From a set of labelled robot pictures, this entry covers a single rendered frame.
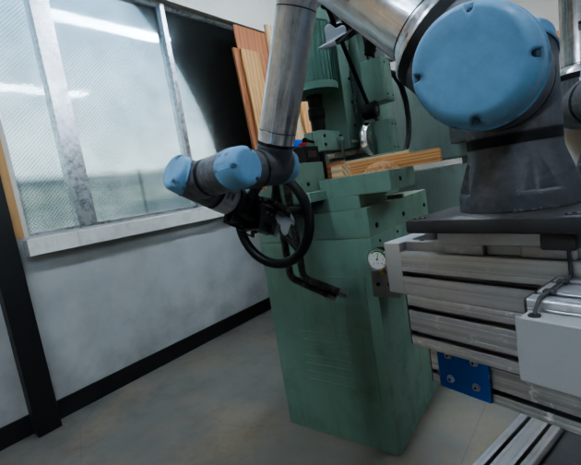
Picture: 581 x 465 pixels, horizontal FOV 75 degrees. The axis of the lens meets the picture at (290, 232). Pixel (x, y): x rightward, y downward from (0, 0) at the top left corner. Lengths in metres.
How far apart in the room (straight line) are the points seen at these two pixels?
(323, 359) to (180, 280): 1.29
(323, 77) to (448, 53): 0.93
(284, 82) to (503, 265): 0.48
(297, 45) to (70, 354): 1.82
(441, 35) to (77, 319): 2.00
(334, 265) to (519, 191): 0.77
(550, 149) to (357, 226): 0.68
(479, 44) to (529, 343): 0.29
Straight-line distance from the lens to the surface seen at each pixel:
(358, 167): 1.30
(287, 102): 0.75
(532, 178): 0.57
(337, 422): 1.49
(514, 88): 0.43
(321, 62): 1.35
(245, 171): 0.67
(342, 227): 1.17
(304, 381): 1.48
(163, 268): 2.36
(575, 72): 1.17
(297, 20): 0.76
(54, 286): 2.11
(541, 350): 0.46
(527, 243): 0.56
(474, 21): 0.44
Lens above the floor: 0.89
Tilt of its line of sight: 7 degrees down
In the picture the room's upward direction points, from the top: 9 degrees counter-clockwise
